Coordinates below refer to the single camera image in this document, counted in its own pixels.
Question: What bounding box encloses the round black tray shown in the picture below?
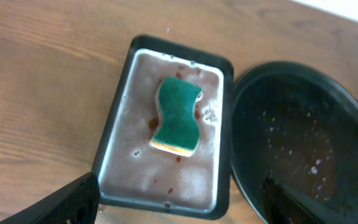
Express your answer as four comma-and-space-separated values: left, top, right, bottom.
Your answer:
232, 61, 358, 223

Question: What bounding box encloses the black rectangular water tray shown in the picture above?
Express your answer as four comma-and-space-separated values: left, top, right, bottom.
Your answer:
92, 34, 234, 220

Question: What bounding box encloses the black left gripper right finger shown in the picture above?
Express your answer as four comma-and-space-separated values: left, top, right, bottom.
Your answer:
261, 177, 355, 224

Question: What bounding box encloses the green yellow sponge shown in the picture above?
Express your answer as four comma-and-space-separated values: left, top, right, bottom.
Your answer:
149, 77, 202, 157

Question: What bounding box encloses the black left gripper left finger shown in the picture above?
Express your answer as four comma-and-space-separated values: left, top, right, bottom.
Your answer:
0, 172, 100, 224

